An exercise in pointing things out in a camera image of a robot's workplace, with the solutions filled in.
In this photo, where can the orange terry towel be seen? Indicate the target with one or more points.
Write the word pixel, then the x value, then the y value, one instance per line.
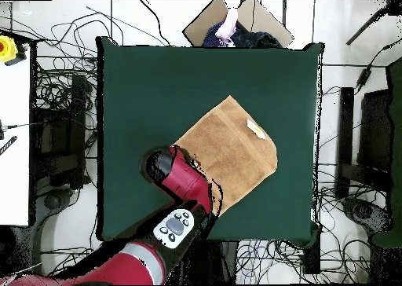
pixel 238 154

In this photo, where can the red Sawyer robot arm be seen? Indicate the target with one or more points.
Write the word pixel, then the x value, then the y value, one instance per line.
pixel 185 179

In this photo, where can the black flat panel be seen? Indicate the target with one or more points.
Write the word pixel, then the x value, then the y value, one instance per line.
pixel 375 129

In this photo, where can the dark green table cloth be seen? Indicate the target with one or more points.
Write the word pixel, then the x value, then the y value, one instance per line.
pixel 141 94

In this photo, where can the blue dotted garment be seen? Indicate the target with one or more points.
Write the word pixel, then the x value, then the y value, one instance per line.
pixel 211 37

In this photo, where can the black equipment rack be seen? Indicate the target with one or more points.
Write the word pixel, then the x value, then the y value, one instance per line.
pixel 59 141

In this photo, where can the cardboard box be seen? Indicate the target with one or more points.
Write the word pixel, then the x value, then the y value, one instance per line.
pixel 201 25

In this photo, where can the white pink garment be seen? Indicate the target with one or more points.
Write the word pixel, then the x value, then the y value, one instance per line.
pixel 228 25

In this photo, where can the dark navy garment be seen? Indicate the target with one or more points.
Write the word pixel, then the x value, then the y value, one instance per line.
pixel 257 39

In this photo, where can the black table leg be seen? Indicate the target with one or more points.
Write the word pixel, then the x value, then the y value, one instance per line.
pixel 311 257

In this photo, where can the white desk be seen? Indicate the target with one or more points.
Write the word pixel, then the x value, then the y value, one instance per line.
pixel 14 141

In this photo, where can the black upright bar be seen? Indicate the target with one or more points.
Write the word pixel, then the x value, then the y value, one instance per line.
pixel 345 125

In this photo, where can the yellow emergency stop button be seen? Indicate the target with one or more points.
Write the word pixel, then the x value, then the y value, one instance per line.
pixel 7 48

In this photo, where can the black rod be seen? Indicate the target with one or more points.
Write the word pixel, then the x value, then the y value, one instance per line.
pixel 364 26

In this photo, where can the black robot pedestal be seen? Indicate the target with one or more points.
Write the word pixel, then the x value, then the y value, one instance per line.
pixel 213 261

